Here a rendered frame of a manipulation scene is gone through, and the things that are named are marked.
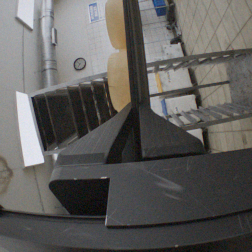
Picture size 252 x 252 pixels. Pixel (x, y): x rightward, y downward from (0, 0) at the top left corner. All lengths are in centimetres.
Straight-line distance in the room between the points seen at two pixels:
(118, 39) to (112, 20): 2
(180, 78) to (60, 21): 356
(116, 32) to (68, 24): 551
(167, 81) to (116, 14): 373
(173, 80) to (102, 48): 196
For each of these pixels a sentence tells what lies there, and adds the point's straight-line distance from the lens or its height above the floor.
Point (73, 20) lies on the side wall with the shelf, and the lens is 571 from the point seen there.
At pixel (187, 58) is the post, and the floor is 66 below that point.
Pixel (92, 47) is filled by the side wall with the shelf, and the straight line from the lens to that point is 510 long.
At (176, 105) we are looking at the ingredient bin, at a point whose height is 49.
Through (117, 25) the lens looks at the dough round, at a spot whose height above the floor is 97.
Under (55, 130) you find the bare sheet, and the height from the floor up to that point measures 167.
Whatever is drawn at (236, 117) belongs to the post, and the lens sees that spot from 149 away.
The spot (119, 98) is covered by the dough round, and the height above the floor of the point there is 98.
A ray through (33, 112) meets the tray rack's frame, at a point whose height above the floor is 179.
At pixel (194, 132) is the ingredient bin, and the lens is 383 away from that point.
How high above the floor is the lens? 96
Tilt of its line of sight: 7 degrees up
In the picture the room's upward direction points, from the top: 101 degrees counter-clockwise
